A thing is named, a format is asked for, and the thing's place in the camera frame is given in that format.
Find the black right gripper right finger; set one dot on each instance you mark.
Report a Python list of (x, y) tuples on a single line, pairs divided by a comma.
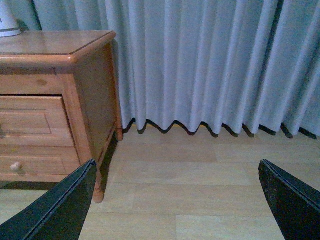
[(294, 204)]

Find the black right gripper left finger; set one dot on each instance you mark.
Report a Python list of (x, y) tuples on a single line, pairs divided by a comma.
[(60, 213)]

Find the lower drawer wooden knob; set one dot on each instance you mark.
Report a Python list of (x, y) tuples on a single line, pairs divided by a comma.
[(16, 167)]

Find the wooden nightstand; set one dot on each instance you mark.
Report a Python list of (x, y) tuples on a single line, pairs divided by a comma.
[(77, 66)]

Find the light grey curtain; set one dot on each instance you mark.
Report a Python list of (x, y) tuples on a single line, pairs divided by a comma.
[(239, 63)]

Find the white cylindrical lamp base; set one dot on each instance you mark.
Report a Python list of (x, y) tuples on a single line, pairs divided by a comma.
[(8, 23)]

